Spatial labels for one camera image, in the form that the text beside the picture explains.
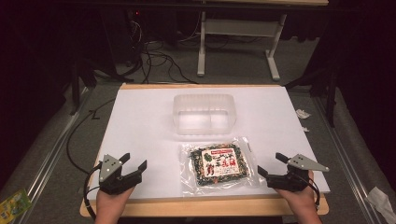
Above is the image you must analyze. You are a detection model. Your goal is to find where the clear plastic container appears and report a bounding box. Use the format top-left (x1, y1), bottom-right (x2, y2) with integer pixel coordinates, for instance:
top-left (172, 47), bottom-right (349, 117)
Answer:
top-left (172, 93), bottom-right (237, 136)

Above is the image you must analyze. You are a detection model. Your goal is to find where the bundle of black cables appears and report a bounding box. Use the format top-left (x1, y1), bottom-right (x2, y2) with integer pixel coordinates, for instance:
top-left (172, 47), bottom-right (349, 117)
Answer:
top-left (122, 18), bottom-right (200, 86)

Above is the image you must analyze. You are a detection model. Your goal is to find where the white crumpled tissue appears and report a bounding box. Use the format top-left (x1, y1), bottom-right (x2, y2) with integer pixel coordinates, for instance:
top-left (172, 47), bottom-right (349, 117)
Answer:
top-left (365, 186), bottom-right (396, 224)

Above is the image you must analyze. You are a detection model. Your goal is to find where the black floor cable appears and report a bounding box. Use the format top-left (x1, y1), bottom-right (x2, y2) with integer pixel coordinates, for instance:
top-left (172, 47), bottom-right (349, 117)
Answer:
top-left (65, 98), bottom-right (117, 175)

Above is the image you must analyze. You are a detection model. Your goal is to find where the green printed packet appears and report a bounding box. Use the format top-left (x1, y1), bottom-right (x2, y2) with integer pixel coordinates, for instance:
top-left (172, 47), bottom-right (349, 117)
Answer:
top-left (0, 189), bottom-right (34, 224)

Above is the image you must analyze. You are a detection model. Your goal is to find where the person's right hand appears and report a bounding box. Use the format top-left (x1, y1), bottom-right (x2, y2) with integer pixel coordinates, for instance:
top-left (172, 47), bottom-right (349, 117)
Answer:
top-left (275, 169), bottom-right (322, 224)

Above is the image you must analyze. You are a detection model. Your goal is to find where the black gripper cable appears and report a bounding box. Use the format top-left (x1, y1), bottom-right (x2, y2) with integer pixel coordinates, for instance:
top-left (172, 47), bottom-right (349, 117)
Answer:
top-left (306, 176), bottom-right (321, 210)
top-left (82, 162), bottom-right (104, 220)

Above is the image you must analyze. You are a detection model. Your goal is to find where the black stand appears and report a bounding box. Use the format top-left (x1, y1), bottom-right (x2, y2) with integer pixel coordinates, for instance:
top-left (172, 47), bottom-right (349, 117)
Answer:
top-left (283, 60), bottom-right (340, 129)
top-left (68, 57), bottom-right (98, 117)

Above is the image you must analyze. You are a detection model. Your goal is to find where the crumpled white paper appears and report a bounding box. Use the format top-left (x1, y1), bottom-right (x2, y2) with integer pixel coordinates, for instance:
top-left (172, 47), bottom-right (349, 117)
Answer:
top-left (294, 108), bottom-right (312, 120)

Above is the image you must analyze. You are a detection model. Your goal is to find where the person's left hand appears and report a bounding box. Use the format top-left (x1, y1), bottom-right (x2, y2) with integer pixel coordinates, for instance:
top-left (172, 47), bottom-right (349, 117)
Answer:
top-left (94, 186), bottom-right (135, 224)

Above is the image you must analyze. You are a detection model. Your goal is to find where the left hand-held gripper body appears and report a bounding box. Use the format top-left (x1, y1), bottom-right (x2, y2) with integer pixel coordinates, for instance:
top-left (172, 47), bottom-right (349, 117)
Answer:
top-left (98, 153), bottom-right (143, 196)

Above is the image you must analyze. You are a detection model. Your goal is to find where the clear snack packet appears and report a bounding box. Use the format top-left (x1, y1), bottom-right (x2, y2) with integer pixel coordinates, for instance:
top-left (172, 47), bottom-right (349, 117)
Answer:
top-left (177, 136), bottom-right (262, 198)

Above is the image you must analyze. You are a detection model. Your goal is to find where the metal floor rail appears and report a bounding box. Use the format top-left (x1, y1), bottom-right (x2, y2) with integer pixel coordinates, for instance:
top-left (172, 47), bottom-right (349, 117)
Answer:
top-left (312, 95), bottom-right (376, 224)
top-left (14, 87), bottom-right (95, 224)

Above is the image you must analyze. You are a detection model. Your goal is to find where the white board sheet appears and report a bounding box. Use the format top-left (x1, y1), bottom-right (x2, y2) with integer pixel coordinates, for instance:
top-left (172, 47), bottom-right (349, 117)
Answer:
top-left (88, 85), bottom-right (331, 201)

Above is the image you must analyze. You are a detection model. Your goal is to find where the white frame desk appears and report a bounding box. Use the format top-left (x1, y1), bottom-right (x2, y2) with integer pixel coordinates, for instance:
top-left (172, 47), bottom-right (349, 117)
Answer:
top-left (192, 0), bottom-right (330, 82)

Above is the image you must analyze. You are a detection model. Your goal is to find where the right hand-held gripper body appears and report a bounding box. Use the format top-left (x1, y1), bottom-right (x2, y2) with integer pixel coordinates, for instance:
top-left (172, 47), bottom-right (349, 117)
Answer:
top-left (266, 153), bottom-right (331, 192)

